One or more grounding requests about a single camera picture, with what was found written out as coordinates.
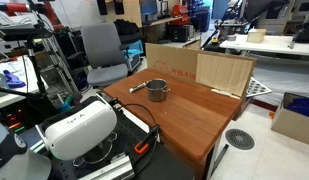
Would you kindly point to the black white dry-erase marker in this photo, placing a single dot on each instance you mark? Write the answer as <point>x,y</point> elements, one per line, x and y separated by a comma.
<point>138,87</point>

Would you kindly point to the white VR headset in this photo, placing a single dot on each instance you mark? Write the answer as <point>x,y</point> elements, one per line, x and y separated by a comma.
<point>80,130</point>

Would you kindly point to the white perforated plate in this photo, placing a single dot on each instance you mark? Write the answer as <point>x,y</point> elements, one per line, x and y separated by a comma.
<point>257,88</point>

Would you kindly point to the grey office chair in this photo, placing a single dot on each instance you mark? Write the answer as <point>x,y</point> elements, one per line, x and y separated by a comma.
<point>105,50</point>

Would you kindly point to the white side table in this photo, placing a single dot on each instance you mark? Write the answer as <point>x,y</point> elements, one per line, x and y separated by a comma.
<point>7,96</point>

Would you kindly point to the small pale wooden box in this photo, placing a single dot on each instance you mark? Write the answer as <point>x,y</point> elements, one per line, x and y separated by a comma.
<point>256,35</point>

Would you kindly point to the aluminium extrusion profile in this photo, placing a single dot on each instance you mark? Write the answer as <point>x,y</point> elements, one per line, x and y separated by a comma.
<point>110,170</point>

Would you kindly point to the light corrugated cardboard panel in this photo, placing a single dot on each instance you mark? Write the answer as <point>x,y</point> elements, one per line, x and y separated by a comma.
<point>224,73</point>

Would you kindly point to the cardboard box with blue contents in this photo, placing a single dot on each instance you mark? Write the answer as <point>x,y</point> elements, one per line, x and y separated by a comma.
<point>292,123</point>

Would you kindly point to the round grey floor drain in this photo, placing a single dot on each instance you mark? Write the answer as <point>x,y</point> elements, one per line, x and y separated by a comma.
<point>240,139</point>

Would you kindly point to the red robot arm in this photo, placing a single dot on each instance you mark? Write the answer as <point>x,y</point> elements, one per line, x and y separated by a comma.
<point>17,7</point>

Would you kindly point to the metal shelf rack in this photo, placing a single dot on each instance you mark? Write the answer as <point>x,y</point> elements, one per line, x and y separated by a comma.
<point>59,63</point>

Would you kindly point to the white tape strip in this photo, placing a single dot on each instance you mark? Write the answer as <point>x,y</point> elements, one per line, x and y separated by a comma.
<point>225,93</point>

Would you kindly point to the red machine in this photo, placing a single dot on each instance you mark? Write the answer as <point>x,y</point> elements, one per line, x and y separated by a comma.
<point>180,11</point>

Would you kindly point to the black camera stand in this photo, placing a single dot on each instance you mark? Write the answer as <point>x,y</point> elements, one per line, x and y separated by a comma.
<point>35,70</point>

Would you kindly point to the long white table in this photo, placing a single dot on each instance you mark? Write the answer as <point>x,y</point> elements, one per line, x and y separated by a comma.
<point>270,43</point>

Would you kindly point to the cardboard panel backdrop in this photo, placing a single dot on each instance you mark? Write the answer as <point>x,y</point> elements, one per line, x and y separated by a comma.
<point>170,61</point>

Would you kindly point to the black equipment bag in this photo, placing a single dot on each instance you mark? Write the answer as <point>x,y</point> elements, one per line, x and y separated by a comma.
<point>305,33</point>

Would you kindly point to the black table leg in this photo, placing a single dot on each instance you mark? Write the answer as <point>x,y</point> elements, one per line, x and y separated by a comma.
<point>220,158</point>

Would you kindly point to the blue glove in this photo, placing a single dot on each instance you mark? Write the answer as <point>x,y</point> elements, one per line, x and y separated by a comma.
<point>12,81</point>

